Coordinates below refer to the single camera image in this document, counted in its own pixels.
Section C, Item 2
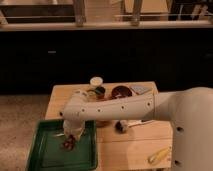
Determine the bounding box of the dark red grape bunch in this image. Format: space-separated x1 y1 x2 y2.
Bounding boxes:
62 139 76 150

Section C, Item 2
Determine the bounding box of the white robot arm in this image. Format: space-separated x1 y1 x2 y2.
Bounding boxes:
62 87 213 171

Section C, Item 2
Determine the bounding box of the silver fork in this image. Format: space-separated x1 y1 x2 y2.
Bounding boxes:
53 133 65 137

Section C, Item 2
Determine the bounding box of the orange bowl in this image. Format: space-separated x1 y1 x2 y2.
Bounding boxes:
96 120 110 127

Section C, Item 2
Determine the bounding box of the green plastic tray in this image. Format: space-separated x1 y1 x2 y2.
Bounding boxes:
25 119 98 171

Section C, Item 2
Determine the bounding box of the dark green mug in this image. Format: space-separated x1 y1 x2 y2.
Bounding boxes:
88 86 106 100

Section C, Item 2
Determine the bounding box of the wooden table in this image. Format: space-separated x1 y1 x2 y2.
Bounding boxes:
45 82 172 171

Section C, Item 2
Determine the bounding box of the white lidded cup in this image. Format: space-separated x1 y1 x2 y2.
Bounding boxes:
90 77 103 87

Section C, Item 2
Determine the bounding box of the dark maroon bowl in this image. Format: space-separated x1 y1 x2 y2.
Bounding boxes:
111 86 132 99

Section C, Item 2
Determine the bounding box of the grey blue cloth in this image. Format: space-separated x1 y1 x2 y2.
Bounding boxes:
130 85 150 95

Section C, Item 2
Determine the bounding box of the yellow banana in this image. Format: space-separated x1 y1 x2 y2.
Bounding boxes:
147 147 172 166

